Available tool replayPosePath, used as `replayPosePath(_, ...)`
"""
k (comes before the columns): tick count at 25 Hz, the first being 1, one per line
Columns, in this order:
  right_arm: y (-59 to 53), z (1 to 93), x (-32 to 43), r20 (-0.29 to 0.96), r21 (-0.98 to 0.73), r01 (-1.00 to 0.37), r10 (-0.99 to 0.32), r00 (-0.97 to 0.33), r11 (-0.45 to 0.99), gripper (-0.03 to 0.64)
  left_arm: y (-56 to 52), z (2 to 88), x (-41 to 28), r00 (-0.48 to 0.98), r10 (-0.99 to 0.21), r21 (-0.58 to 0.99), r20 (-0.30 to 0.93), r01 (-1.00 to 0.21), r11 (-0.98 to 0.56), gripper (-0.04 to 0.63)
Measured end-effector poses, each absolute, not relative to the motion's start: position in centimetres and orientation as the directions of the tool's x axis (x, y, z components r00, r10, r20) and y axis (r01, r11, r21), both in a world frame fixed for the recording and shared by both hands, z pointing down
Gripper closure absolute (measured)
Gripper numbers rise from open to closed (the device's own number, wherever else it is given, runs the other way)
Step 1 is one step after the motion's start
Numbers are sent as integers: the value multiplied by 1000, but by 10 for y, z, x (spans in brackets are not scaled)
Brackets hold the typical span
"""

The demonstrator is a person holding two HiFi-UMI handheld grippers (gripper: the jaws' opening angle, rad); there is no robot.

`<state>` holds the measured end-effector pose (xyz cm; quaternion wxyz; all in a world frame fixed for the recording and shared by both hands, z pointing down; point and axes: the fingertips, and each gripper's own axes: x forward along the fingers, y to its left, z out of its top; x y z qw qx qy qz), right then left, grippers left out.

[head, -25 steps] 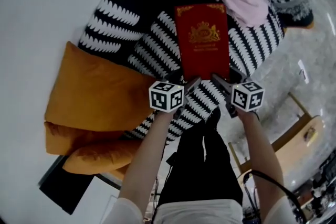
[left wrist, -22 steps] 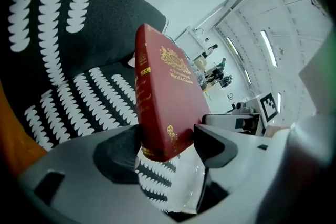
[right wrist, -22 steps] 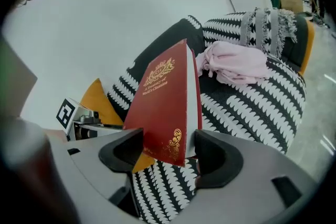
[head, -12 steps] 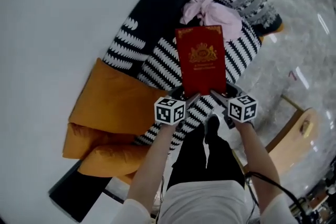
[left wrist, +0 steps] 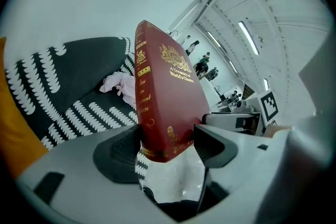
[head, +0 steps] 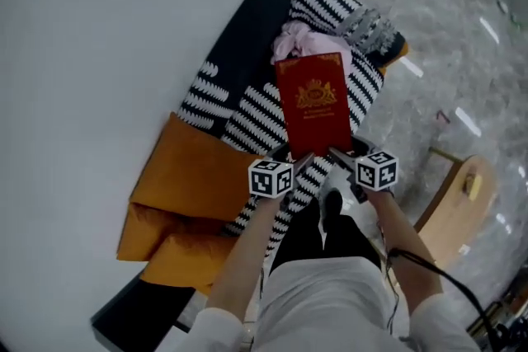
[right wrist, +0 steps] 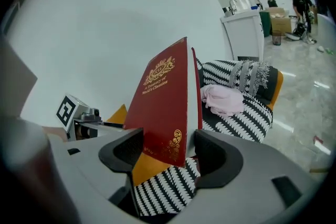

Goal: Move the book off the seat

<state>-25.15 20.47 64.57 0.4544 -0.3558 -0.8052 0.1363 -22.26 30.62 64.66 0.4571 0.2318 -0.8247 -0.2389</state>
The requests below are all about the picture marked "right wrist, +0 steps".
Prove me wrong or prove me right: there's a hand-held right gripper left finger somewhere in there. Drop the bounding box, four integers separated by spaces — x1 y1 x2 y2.
48 127 145 224

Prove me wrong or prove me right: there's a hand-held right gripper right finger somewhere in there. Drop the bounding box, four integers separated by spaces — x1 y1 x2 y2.
167 129 317 224

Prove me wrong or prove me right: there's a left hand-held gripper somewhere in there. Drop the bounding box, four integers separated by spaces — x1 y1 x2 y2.
56 93 124 142

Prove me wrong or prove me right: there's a red book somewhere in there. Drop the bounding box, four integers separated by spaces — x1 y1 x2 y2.
122 36 204 168

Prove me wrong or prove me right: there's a person's left forearm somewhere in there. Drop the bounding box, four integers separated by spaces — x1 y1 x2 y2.
41 125 67 143

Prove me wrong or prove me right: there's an orange sofa with striped cover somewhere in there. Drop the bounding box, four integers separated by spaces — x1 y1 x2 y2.
133 59 285 218

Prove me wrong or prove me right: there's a large orange cushion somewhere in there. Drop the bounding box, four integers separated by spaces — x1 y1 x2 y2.
106 103 173 187

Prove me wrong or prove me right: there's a pink cloth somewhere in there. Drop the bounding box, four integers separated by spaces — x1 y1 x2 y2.
200 83 245 116

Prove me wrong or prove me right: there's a person's white shirt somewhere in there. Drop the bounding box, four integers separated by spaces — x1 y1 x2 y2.
0 34 82 224

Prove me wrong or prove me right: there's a grey knitted cloth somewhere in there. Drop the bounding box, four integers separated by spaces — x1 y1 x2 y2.
227 60 271 97

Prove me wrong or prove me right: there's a white cabinet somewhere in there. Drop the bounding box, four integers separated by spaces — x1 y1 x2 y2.
219 9 265 61

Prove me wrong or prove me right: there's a green bin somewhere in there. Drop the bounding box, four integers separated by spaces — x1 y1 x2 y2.
259 10 271 38

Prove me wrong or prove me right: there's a brown cardboard box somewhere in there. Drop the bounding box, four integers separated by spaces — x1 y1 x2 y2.
265 7 293 35

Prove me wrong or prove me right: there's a white counter block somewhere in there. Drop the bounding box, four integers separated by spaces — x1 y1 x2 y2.
316 13 336 35

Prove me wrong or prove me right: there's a metal faucet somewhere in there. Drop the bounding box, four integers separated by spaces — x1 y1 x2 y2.
227 0 238 17

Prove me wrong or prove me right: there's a black wire waste basket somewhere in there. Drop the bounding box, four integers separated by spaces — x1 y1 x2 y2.
271 30 282 46

